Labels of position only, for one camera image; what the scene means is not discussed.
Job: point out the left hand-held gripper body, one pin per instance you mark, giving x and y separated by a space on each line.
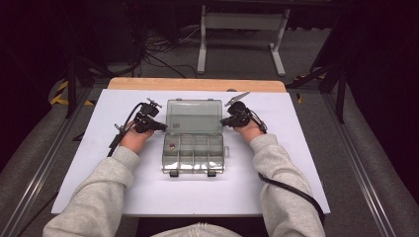
146 117

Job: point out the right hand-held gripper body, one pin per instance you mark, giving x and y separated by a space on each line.
238 113

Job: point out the red pushpin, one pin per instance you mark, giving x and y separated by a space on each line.
171 144

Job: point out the clear plastic compartment box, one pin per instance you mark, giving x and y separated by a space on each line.
194 115

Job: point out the person's right hand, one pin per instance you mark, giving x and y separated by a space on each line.
250 131

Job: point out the person's left hand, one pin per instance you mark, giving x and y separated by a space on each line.
133 140

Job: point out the white table mat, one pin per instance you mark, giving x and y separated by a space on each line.
197 197

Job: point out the black tripod stand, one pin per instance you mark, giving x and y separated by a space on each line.
71 85

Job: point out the grey metal stand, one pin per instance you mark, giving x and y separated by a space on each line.
243 20

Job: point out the person's dark lap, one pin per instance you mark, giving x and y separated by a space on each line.
148 227

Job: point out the person's grey hoodie torso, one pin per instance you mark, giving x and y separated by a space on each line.
197 230

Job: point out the black metal frame stand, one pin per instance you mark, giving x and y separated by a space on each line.
341 89

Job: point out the aluminium floor rail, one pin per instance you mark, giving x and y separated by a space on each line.
359 168
42 168

